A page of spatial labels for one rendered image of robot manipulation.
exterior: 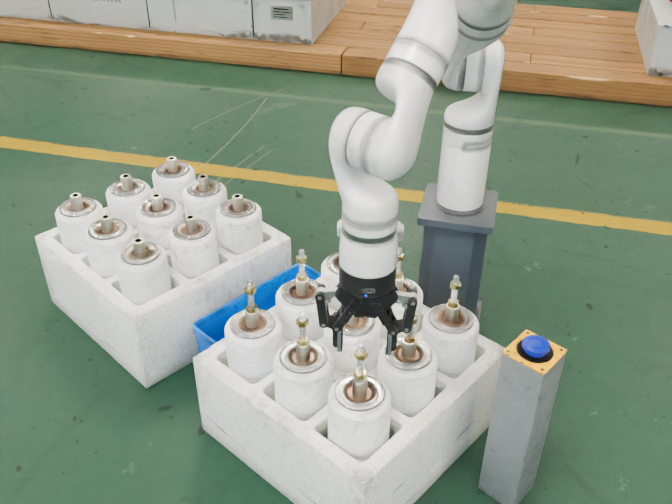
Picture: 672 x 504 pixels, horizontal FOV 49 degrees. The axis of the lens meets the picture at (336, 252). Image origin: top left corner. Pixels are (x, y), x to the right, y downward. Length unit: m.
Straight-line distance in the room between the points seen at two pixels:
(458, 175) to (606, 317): 0.54
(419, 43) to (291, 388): 0.57
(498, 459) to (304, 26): 2.09
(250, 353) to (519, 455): 0.46
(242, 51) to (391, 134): 2.22
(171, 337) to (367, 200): 0.70
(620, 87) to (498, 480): 1.85
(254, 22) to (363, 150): 2.23
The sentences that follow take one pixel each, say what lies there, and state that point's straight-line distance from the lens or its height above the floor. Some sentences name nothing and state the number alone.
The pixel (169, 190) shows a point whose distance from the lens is 1.69.
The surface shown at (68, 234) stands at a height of 0.21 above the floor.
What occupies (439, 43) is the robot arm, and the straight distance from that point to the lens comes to 0.87.
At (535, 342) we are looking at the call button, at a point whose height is 0.33.
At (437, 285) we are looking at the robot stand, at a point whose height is 0.14.
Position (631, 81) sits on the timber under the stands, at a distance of 2.85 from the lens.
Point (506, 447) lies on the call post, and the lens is 1.23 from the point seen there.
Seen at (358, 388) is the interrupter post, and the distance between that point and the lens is 1.09.
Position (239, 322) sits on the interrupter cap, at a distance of 1.24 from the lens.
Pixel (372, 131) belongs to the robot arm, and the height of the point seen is 0.69.
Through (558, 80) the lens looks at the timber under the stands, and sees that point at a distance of 2.83.
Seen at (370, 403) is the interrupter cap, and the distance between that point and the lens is 1.10.
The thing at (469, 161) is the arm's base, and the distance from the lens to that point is 1.38.
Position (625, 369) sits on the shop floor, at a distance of 1.63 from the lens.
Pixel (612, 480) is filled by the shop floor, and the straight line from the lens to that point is 1.41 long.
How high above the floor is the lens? 1.04
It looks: 35 degrees down
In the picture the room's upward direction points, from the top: straight up
